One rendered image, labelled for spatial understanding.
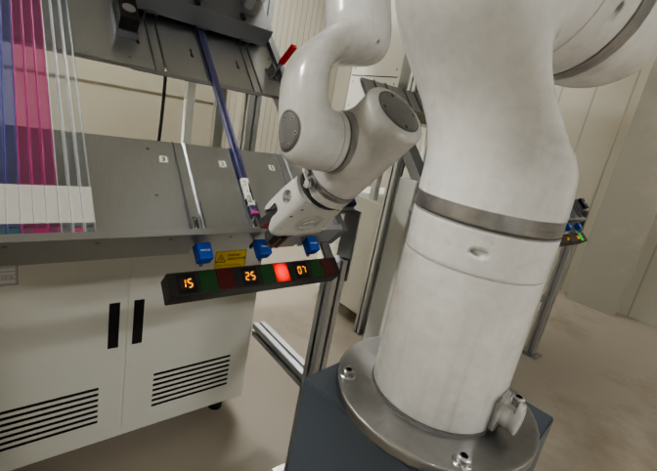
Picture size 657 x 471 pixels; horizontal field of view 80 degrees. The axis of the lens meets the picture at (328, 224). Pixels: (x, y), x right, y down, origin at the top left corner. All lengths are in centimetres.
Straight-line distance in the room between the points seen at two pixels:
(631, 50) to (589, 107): 317
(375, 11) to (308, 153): 21
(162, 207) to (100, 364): 53
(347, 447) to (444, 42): 33
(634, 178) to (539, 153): 301
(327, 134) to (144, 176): 38
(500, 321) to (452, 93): 17
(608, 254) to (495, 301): 304
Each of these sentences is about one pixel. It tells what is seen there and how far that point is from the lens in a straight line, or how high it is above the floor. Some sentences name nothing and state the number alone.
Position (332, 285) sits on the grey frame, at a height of 58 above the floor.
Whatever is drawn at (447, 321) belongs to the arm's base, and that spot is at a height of 81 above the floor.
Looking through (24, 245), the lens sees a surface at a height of 72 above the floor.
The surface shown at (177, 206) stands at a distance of 71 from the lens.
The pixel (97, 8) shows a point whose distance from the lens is 99.
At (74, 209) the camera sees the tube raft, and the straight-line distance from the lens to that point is 66.
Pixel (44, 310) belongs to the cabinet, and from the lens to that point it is 103.
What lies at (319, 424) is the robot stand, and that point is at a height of 67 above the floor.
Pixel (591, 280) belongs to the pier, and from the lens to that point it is 339.
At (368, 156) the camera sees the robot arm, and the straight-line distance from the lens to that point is 47.
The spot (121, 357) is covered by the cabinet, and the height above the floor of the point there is 30.
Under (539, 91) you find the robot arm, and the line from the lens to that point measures 28.
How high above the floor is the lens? 94
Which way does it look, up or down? 15 degrees down
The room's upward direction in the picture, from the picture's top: 11 degrees clockwise
